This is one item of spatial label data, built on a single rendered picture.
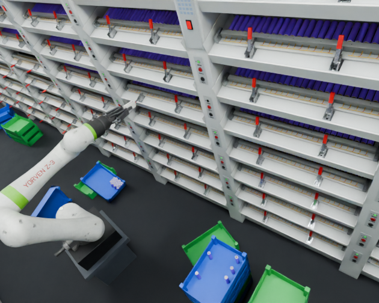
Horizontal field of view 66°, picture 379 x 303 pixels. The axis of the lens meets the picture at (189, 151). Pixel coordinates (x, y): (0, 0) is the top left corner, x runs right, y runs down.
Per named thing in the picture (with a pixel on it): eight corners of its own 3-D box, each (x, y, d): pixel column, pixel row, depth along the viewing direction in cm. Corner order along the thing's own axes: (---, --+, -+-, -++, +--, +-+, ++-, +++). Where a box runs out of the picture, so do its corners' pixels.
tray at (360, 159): (373, 180, 102) (378, 166, 91) (225, 133, 134) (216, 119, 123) (391, 130, 106) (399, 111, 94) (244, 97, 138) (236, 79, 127)
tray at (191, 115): (209, 128, 139) (201, 118, 131) (124, 101, 172) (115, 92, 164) (227, 93, 143) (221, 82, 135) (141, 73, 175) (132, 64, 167)
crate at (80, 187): (92, 199, 239) (87, 194, 233) (77, 190, 249) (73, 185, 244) (117, 173, 252) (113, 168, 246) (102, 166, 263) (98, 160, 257)
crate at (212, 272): (216, 315, 132) (213, 311, 126) (182, 291, 143) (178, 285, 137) (248, 260, 145) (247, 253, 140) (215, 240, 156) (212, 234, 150)
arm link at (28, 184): (30, 200, 125) (9, 183, 122) (27, 203, 134) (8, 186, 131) (88, 145, 144) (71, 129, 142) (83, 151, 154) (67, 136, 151)
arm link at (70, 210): (83, 244, 159) (67, 226, 145) (65, 233, 166) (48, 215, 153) (99, 225, 166) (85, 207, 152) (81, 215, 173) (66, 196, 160)
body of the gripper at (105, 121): (97, 129, 147) (110, 120, 153) (107, 133, 143) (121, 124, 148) (91, 116, 143) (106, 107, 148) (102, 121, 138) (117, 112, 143)
